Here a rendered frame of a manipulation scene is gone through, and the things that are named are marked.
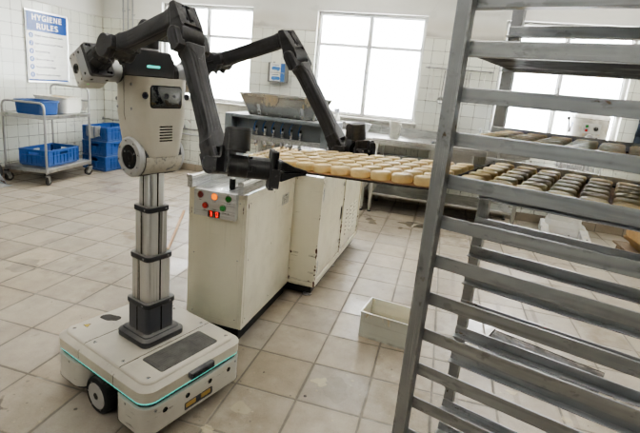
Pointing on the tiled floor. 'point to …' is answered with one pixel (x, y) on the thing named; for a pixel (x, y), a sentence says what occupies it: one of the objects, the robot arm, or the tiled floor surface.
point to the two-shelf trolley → (45, 139)
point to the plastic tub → (385, 322)
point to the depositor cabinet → (320, 227)
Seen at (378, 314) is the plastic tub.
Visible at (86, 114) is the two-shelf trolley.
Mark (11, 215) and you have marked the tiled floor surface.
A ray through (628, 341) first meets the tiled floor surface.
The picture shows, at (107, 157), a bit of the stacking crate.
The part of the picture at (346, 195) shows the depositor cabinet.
